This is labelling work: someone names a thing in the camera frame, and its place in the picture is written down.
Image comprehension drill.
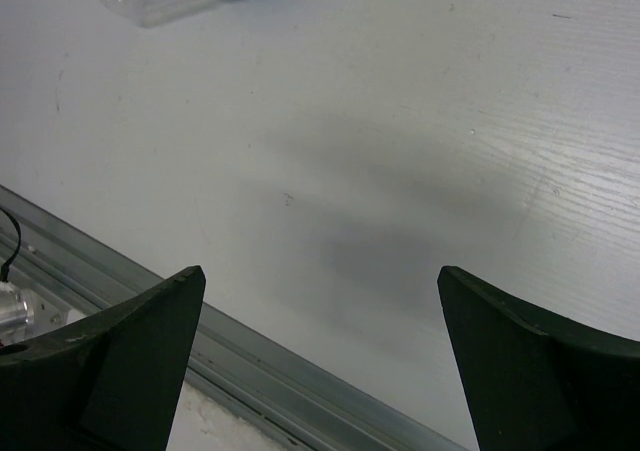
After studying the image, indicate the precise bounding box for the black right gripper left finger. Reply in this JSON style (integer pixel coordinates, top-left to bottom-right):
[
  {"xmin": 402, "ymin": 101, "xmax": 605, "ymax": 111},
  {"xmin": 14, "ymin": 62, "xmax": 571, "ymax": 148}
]
[{"xmin": 1, "ymin": 266, "xmax": 206, "ymax": 450}]

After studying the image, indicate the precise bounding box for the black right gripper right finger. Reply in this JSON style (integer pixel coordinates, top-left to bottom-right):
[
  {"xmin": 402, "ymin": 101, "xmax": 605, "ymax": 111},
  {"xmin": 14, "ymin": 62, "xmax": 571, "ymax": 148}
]
[{"xmin": 437, "ymin": 266, "xmax": 639, "ymax": 450}]

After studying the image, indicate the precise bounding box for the aluminium front rail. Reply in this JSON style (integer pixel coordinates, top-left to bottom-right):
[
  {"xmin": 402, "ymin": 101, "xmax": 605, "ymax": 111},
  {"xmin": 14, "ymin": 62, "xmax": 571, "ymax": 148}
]
[{"xmin": 1, "ymin": 188, "xmax": 458, "ymax": 450}]

